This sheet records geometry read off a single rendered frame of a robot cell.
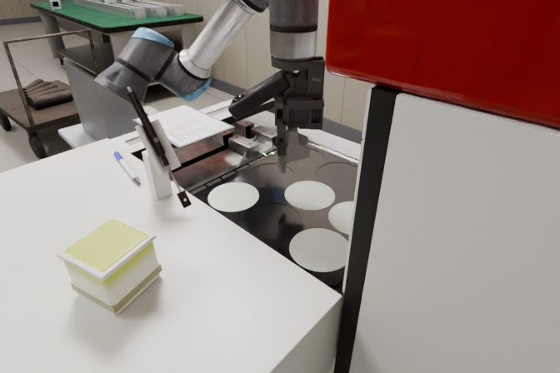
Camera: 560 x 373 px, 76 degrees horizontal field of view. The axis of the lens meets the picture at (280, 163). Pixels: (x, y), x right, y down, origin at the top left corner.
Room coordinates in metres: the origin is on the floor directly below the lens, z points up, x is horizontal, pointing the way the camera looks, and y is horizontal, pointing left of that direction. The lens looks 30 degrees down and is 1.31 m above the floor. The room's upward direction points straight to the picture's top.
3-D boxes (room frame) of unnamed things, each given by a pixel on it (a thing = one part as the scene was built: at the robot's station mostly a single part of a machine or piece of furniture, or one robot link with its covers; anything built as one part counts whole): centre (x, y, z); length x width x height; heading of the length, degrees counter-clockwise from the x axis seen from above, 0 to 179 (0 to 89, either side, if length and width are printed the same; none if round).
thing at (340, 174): (0.59, -0.06, 0.90); 0.34 x 0.34 x 0.01; 47
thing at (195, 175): (0.75, 0.15, 0.87); 0.36 x 0.08 x 0.03; 137
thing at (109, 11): (4.38, 1.98, 0.47); 2.58 x 1.01 x 0.93; 44
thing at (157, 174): (0.48, 0.19, 1.03); 0.06 x 0.04 x 0.13; 47
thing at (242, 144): (0.81, 0.09, 0.89); 0.08 x 0.03 x 0.03; 47
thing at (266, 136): (0.87, 0.04, 0.89); 0.08 x 0.03 x 0.03; 47
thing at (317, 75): (0.59, -0.03, 1.11); 0.09 x 0.08 x 0.12; 90
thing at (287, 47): (0.59, -0.02, 1.19); 0.08 x 0.08 x 0.05
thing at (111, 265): (0.30, 0.20, 1.00); 0.07 x 0.07 x 0.07; 62
